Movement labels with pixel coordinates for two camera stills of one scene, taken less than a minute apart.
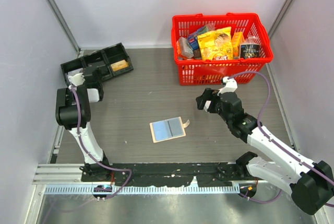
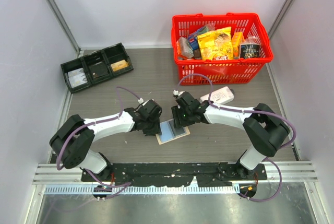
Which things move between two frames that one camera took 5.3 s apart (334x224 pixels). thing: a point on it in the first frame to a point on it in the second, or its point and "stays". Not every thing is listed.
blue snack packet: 193,36 stays
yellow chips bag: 216,45 stays
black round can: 249,50 stays
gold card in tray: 118,65 stays
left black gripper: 99,74 to 155,130
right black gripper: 201,100 to 178,121
